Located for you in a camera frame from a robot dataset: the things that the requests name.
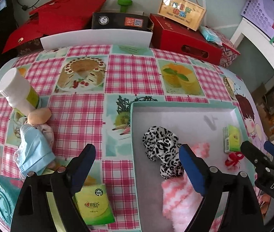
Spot red pink hair bow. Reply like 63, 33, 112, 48
225, 151, 245, 168

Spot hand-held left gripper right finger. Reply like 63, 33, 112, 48
179, 144, 264, 232

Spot shallow white box teal rim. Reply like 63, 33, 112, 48
129, 101, 251, 232

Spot leopard print scrunchie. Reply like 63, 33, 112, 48
142, 126, 184, 179

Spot large red flat box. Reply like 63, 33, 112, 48
2, 0, 107, 55

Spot beige egg-shaped toy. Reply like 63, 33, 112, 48
27, 107, 53, 127

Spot white desk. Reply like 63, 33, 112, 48
229, 18, 274, 78

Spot black power cable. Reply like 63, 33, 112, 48
14, 0, 46, 11

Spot red patterned tin box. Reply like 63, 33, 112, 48
208, 26, 241, 68

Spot blue wet wipes packet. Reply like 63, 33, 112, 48
198, 25, 224, 46

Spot black cardboard box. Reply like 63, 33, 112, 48
91, 12, 155, 33

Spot purple perforated basket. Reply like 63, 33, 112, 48
240, 0, 274, 37

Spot green dumbbell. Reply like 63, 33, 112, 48
117, 0, 133, 14

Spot pale pink cloth pouch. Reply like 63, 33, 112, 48
34, 123, 55, 148

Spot white panel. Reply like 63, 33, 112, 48
40, 28, 153, 51

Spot red box with handle slot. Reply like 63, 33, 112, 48
149, 13, 224, 66

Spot wooden gift box with handle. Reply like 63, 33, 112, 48
157, 0, 207, 32

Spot pink striped fluffy towel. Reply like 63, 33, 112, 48
189, 142, 211, 161

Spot pink white fluffy sock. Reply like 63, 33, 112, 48
161, 174, 208, 232

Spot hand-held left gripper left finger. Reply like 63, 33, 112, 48
13, 144, 96, 232

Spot green tissue packet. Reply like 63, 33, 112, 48
223, 124, 242, 154
73, 184, 116, 226

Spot blue face mask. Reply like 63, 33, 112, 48
14, 123, 56, 177

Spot printed checkered tablecloth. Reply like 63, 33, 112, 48
0, 44, 270, 232

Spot brown cardboard boxes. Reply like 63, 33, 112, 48
250, 82, 274, 138

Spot white plastic bottle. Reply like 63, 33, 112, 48
0, 67, 42, 114

